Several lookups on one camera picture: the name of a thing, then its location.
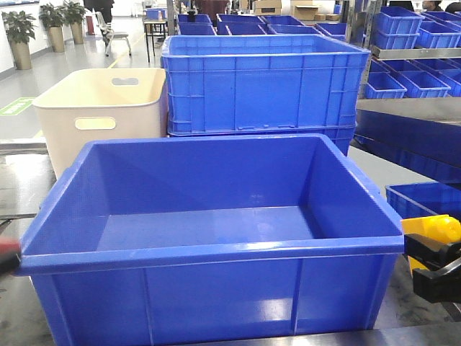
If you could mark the red toy block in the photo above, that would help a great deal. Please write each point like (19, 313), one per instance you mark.
(8, 245)

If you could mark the blue target bin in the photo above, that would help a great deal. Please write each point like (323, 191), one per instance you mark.
(169, 241)

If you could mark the yellow toy block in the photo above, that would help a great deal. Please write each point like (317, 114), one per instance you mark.
(443, 228)

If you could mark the large blue crate behind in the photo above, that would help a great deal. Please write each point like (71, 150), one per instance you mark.
(243, 84)

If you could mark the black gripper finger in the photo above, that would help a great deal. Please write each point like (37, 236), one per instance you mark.
(9, 262)
(431, 253)
(439, 286)

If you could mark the cream plastic basket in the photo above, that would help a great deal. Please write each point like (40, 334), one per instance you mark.
(98, 104)

